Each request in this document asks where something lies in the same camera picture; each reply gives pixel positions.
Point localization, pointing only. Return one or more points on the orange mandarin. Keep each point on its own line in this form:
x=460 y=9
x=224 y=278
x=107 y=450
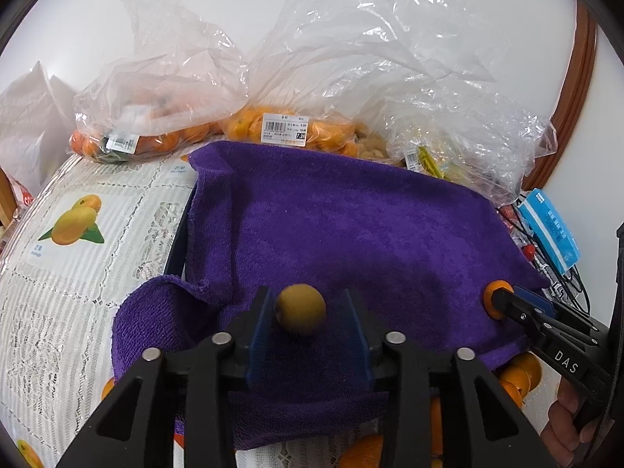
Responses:
x=488 y=306

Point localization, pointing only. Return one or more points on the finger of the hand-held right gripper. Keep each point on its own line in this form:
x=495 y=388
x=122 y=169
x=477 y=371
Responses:
x=536 y=298
x=512 y=308

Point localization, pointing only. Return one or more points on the small red tomato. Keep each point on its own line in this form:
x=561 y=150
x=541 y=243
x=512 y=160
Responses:
x=528 y=249

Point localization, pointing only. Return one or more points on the white plastic bag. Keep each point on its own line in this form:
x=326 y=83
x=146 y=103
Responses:
x=34 y=107

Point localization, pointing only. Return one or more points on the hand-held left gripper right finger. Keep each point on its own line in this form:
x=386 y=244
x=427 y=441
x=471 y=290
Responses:
x=358 y=339

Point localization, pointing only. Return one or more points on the clear bag of persimmons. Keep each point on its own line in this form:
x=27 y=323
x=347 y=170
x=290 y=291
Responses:
x=161 y=83

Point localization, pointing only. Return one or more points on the clear bag of yellow fruit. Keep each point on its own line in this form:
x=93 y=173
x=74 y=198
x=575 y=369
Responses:
x=463 y=131

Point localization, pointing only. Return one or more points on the person's right hand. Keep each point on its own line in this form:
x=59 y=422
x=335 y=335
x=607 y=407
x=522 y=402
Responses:
x=560 y=417

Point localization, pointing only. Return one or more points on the clear bag of red tomatoes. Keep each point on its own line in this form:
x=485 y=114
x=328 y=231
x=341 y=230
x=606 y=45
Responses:
x=509 y=213

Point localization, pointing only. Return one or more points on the large clear bag of mandarins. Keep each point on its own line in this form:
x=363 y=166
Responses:
x=317 y=58

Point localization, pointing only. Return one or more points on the blue cardboard box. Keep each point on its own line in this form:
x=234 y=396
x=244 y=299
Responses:
x=551 y=234

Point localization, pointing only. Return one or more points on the small yellow-green round fruit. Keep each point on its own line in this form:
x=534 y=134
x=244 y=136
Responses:
x=300 y=309

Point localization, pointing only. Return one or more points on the wooden chair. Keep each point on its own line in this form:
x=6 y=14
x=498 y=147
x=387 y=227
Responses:
x=4 y=204

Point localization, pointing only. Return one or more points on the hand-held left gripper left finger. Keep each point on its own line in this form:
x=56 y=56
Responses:
x=258 y=334

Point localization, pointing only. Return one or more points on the red snack packet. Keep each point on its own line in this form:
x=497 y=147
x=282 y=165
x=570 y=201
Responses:
x=24 y=200

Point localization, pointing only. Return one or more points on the purple towel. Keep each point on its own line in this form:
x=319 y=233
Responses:
x=341 y=229

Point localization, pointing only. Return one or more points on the wooden door frame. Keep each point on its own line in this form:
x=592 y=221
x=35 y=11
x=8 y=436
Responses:
x=580 y=83

